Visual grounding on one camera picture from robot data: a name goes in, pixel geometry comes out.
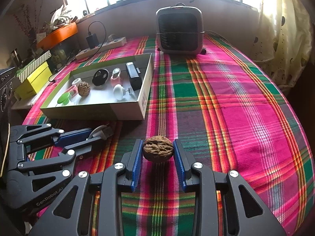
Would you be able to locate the green cap knob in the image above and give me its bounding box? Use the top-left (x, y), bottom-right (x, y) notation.
top-left (57, 92), bottom-right (71, 105)

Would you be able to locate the brown walnut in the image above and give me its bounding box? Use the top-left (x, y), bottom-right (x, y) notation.
top-left (77, 81), bottom-right (91, 97)
top-left (143, 135), bottom-right (174, 163)

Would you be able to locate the white round tape roll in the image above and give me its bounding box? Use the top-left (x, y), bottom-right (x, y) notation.
top-left (71, 78), bottom-right (82, 86)

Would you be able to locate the white knob with screw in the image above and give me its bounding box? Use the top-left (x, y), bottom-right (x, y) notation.
top-left (113, 84), bottom-right (133, 101)

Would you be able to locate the black round disc gadget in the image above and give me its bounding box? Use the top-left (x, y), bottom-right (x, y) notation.
top-left (92, 69), bottom-right (109, 87)

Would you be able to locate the pink clip with mint button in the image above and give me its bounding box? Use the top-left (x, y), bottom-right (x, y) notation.
top-left (110, 68), bottom-right (122, 87)

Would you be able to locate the black rectangular device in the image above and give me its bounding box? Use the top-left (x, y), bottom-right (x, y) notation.
top-left (125, 62), bottom-right (142, 91)

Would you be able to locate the yellow box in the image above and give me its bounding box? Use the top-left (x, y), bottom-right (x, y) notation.
top-left (14, 61), bottom-right (52, 100)

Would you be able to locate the shallow cardboard box tray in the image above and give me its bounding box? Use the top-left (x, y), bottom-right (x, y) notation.
top-left (41, 53), bottom-right (154, 120)

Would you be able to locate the striped green white box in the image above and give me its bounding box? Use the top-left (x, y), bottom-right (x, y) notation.
top-left (16, 51), bottom-right (52, 83)

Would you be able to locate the white power strip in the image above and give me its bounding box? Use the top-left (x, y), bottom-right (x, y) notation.
top-left (75, 37), bottom-right (127, 60)

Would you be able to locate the orange tray shelf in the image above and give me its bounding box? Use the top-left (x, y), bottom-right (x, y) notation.
top-left (36, 22), bottom-right (78, 51)

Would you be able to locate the grey portable fan heater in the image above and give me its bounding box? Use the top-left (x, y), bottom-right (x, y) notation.
top-left (156, 3), bottom-right (206, 55)

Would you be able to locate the cream dotted curtain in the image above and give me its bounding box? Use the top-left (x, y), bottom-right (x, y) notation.
top-left (249, 0), bottom-right (314, 94)

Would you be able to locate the black charger with cable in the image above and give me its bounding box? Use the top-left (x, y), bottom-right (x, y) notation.
top-left (76, 20), bottom-right (107, 63)

